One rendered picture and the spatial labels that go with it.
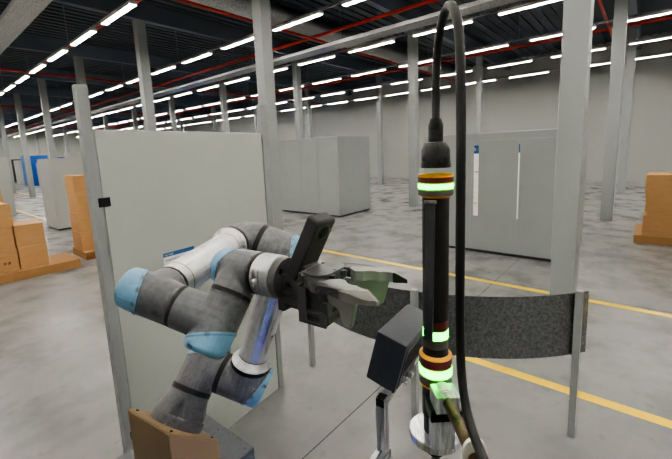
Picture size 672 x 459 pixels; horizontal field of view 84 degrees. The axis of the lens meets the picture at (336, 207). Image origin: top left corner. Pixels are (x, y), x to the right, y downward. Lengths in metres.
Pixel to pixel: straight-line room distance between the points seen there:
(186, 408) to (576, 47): 4.55
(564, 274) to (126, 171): 4.37
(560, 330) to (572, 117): 2.61
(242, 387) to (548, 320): 1.96
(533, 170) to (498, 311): 4.25
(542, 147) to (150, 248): 5.60
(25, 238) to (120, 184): 5.81
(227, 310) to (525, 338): 2.19
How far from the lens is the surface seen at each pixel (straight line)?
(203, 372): 1.23
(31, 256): 7.97
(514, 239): 6.75
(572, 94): 4.73
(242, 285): 0.68
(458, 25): 0.42
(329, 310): 0.57
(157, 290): 0.71
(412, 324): 1.40
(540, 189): 6.53
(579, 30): 4.83
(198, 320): 0.68
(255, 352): 1.14
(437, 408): 0.53
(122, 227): 2.18
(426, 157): 0.47
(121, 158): 2.17
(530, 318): 2.61
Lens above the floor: 1.85
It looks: 9 degrees down
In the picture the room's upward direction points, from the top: 2 degrees counter-clockwise
